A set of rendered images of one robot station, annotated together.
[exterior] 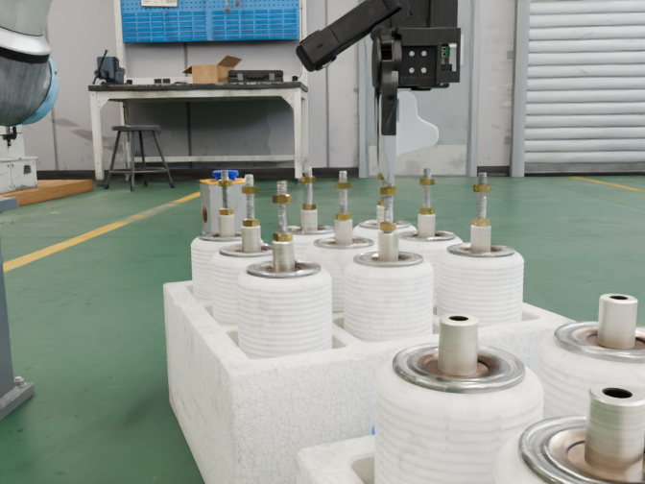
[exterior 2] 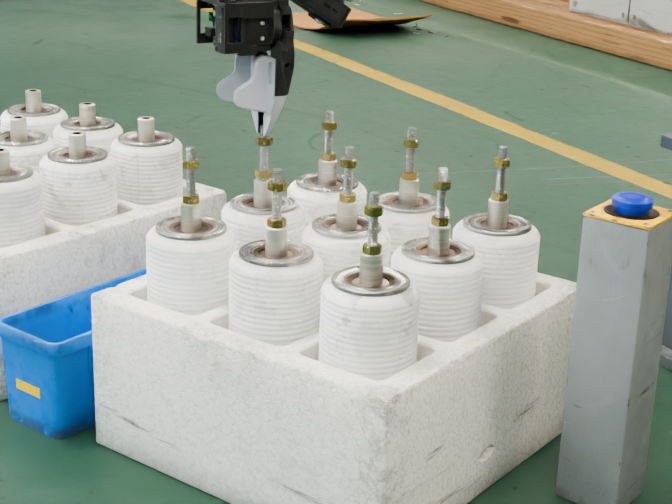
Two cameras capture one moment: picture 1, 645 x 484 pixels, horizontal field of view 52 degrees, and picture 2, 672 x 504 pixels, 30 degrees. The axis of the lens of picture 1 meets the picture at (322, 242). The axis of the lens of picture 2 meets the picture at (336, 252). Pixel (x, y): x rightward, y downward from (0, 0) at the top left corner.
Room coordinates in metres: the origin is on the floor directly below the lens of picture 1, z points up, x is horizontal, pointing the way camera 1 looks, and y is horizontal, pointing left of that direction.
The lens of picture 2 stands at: (1.89, -0.70, 0.68)
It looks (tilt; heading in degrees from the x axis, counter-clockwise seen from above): 19 degrees down; 149
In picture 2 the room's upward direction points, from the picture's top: 2 degrees clockwise
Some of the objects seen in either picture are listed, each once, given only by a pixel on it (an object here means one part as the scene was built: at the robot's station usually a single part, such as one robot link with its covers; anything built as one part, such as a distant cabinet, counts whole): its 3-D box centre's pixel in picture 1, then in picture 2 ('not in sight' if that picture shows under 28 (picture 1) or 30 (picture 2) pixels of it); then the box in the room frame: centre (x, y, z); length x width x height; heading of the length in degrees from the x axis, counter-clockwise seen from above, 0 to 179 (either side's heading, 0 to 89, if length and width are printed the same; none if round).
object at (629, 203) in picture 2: (226, 177); (632, 206); (1.04, 0.15, 0.32); 0.04 x 0.04 x 0.02
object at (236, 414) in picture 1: (345, 368); (341, 363); (0.80, -0.03, 0.09); 0.39 x 0.39 x 0.18; 22
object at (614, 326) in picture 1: (616, 323); (77, 145); (0.40, -0.19, 0.26); 0.02 x 0.02 x 0.03
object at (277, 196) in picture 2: (426, 197); (277, 205); (0.84, -0.14, 0.30); 0.01 x 0.01 x 0.08
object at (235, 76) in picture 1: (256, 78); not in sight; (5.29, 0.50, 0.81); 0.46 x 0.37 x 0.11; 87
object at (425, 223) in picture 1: (426, 227); (276, 241); (0.84, -0.14, 0.26); 0.02 x 0.02 x 0.03
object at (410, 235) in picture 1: (426, 236); (276, 253); (0.84, -0.14, 0.25); 0.08 x 0.08 x 0.01
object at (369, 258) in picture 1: (388, 259); (263, 204); (0.69, -0.07, 0.25); 0.08 x 0.08 x 0.01
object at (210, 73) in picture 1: (212, 72); not in sight; (5.41, 0.86, 0.87); 0.40 x 0.30 x 0.23; 73
